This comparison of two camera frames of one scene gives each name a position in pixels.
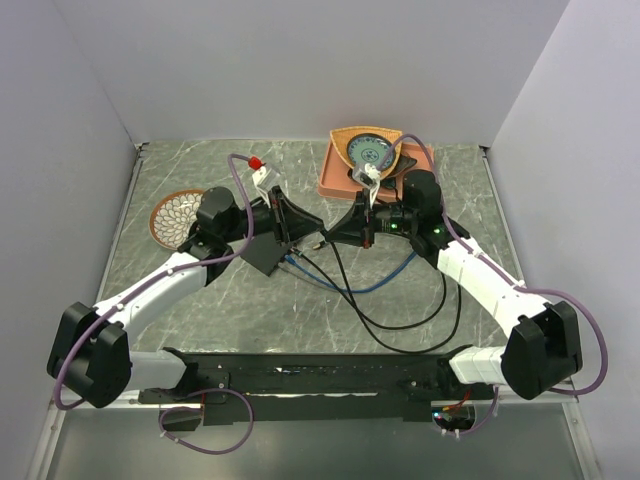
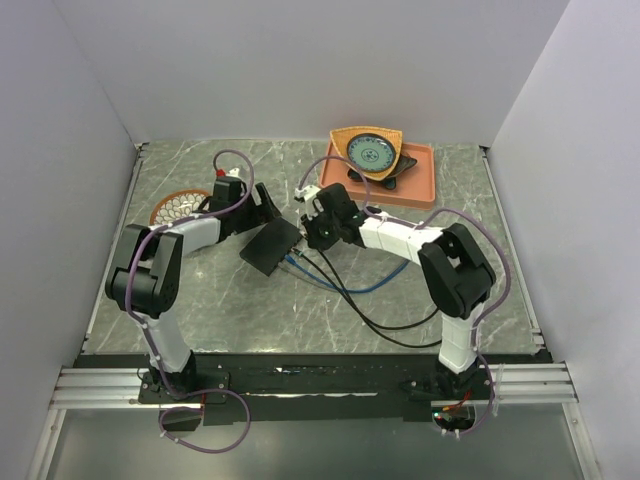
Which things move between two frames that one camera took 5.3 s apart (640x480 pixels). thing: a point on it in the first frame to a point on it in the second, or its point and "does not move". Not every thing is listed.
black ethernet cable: (352, 301) does not move
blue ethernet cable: (289, 259) does not move
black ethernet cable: (374, 330) to (358, 311)
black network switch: (264, 252) does not move
